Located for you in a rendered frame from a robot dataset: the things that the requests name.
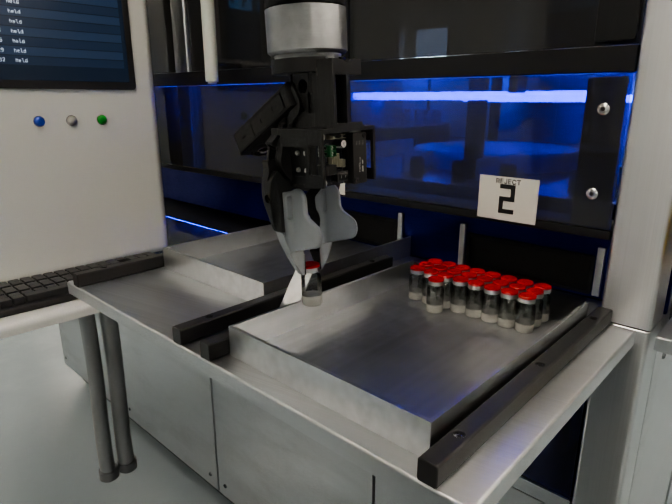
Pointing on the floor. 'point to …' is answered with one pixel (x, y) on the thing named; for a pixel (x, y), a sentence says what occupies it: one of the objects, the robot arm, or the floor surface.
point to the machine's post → (634, 272)
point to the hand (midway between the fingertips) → (306, 258)
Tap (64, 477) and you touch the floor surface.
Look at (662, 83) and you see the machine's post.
